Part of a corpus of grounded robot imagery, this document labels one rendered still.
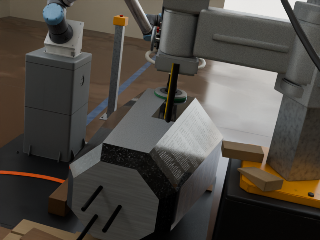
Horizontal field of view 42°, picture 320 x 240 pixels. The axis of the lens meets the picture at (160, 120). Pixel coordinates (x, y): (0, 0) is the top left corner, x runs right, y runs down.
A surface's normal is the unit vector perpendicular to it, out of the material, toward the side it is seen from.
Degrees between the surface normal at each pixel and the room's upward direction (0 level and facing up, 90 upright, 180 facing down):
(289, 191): 0
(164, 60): 90
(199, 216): 0
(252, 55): 90
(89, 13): 90
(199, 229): 0
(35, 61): 90
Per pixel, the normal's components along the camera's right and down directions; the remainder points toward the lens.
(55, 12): -0.03, -0.33
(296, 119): -0.94, -0.01
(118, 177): -0.24, 0.32
